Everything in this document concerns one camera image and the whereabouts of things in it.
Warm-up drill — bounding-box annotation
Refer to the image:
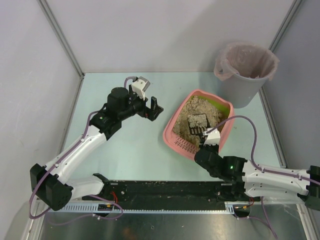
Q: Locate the slotted grey cable duct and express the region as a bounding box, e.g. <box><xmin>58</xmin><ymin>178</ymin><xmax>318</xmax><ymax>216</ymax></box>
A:
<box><xmin>58</xmin><ymin>198</ymin><xmax>252</xmax><ymax>214</ymax></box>

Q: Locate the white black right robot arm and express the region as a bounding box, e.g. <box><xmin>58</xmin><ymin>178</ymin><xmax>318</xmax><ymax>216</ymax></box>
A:
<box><xmin>194</xmin><ymin>145</ymin><xmax>320</xmax><ymax>211</ymax></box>

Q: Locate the pink and green litter box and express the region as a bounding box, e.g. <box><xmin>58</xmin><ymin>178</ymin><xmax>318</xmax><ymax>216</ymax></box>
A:
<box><xmin>162</xmin><ymin>89</ymin><xmax>235</xmax><ymax>160</ymax></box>

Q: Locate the aluminium corner post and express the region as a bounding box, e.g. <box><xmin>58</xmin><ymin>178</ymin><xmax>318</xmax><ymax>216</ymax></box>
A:
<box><xmin>269</xmin><ymin>0</ymin><xmax>306</xmax><ymax>53</ymax></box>
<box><xmin>37</xmin><ymin>0</ymin><xmax>84</xmax><ymax>78</ymax></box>

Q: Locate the right aluminium corner post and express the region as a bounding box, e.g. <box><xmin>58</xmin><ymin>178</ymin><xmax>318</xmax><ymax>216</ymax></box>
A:
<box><xmin>269</xmin><ymin>0</ymin><xmax>306</xmax><ymax>53</ymax></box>

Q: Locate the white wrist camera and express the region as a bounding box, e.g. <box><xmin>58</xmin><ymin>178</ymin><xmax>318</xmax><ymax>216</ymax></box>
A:
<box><xmin>131</xmin><ymin>76</ymin><xmax>151</xmax><ymax>100</ymax></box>
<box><xmin>202</xmin><ymin>128</ymin><xmax>221</xmax><ymax>146</ymax></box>

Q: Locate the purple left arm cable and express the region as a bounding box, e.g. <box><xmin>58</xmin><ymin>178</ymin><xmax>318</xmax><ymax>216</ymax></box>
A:
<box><xmin>28</xmin><ymin>75</ymin><xmax>137</xmax><ymax>227</ymax></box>

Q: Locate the left aluminium corner post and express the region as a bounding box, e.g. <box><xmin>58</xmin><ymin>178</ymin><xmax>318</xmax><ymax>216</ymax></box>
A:
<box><xmin>37</xmin><ymin>0</ymin><xmax>84</xmax><ymax>78</ymax></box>

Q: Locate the black slotted litter scoop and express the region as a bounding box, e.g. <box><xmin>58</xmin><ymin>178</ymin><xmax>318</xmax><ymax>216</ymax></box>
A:
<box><xmin>187</xmin><ymin>113</ymin><xmax>211</xmax><ymax>145</ymax></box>

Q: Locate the pink bin liner bag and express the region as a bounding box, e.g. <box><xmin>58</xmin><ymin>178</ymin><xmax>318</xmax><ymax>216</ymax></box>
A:
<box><xmin>213</xmin><ymin>42</ymin><xmax>280</xmax><ymax>81</ymax></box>

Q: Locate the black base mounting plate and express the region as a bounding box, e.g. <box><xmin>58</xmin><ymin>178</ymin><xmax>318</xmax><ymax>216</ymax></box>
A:
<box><xmin>98</xmin><ymin>180</ymin><xmax>260</xmax><ymax>205</ymax></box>

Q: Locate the grey waste bin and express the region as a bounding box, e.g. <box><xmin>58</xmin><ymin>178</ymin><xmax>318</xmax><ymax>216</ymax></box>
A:
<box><xmin>217</xmin><ymin>75</ymin><xmax>269</xmax><ymax>109</ymax></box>

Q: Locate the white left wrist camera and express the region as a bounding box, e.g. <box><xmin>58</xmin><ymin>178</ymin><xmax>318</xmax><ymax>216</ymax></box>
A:
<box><xmin>131</xmin><ymin>76</ymin><xmax>151</xmax><ymax>100</ymax></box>

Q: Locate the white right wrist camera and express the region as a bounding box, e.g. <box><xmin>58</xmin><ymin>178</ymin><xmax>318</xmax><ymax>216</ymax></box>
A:
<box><xmin>202</xmin><ymin>128</ymin><xmax>221</xmax><ymax>146</ymax></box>

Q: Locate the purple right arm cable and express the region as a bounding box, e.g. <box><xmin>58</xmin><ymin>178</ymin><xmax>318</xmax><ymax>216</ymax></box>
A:
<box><xmin>206</xmin><ymin>115</ymin><xmax>320</xmax><ymax>237</ymax></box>

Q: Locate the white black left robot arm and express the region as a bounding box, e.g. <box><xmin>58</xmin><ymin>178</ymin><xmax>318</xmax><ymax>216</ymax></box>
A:
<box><xmin>30</xmin><ymin>87</ymin><xmax>164</xmax><ymax>211</ymax></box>

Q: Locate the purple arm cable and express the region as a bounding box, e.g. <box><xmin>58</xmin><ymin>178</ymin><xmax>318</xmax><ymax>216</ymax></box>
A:
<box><xmin>206</xmin><ymin>115</ymin><xmax>320</xmax><ymax>237</ymax></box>
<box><xmin>28</xmin><ymin>75</ymin><xmax>137</xmax><ymax>227</ymax></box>

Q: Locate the beige cat litter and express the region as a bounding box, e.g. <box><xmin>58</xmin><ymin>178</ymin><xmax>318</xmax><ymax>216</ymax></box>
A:
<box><xmin>173</xmin><ymin>95</ymin><xmax>225</xmax><ymax>147</ymax></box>

